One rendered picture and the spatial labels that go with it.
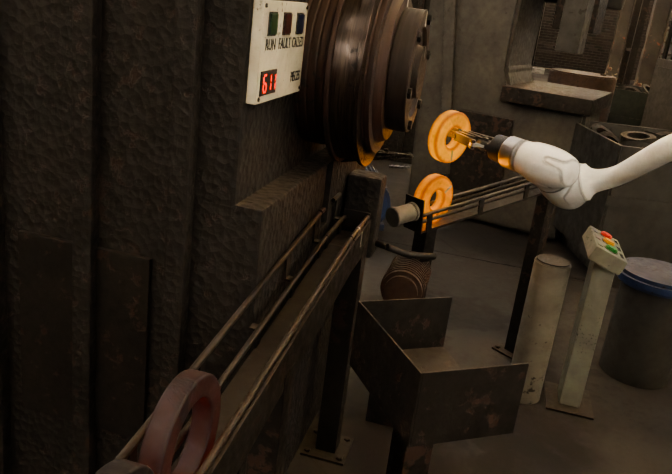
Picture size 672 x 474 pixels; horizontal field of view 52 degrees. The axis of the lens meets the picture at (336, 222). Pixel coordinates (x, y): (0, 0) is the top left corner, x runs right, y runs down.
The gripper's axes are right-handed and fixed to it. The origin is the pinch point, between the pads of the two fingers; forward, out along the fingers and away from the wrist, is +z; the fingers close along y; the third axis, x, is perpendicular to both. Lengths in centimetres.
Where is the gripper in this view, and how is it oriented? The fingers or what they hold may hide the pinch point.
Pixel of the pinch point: (451, 131)
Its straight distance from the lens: 208.5
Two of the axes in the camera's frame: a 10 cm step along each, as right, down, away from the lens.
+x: 1.5, -9.3, -3.5
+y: 7.6, -1.2, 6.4
